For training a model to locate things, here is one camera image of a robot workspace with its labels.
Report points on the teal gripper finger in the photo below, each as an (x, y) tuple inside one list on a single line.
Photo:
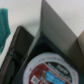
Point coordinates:
[(4, 28)]

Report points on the black kcup holder drawer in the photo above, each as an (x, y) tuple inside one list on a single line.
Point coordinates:
[(54, 36)]

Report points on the red blue kcup pod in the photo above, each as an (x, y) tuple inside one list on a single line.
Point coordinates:
[(49, 68)]

